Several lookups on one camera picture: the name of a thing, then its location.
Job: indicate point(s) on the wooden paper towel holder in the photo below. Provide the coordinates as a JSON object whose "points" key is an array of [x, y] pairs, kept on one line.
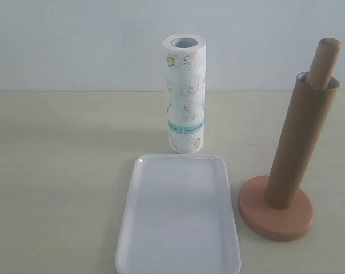
{"points": [[294, 222]]}

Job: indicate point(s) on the white rectangular plastic tray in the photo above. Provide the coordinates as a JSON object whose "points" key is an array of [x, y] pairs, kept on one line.
{"points": [[178, 217]]}

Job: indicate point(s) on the printed white paper towel roll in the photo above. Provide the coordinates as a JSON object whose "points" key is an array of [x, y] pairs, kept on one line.
{"points": [[185, 76]]}

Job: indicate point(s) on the brown cardboard tube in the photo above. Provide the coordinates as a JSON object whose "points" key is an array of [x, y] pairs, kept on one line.
{"points": [[304, 120]]}

